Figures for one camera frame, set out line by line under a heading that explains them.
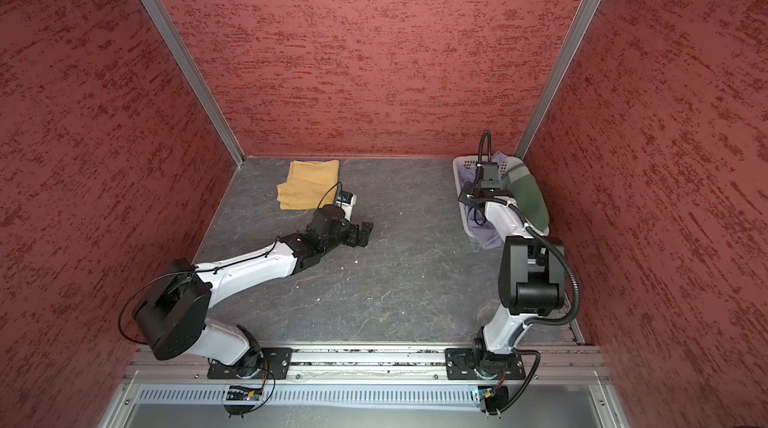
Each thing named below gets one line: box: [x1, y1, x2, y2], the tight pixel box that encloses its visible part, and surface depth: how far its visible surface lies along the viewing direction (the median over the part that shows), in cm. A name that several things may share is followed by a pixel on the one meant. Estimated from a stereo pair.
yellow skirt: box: [276, 160, 340, 210], surface depth 114 cm
